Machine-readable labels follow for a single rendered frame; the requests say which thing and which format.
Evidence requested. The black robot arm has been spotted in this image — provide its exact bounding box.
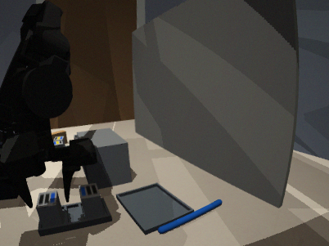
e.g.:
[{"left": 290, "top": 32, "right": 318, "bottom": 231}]
[{"left": 0, "top": 0, "right": 73, "bottom": 183}]

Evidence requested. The blue rounded bar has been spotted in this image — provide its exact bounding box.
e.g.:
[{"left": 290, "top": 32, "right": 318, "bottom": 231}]
[{"left": 158, "top": 199, "right": 222, "bottom": 234}]

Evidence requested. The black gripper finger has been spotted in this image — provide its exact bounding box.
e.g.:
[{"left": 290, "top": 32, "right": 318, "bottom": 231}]
[
  {"left": 62, "top": 163, "right": 80, "bottom": 203},
  {"left": 0, "top": 176, "right": 33, "bottom": 208}
]

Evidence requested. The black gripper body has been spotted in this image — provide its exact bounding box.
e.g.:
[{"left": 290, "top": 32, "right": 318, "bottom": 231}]
[{"left": 0, "top": 114, "right": 97, "bottom": 177}]

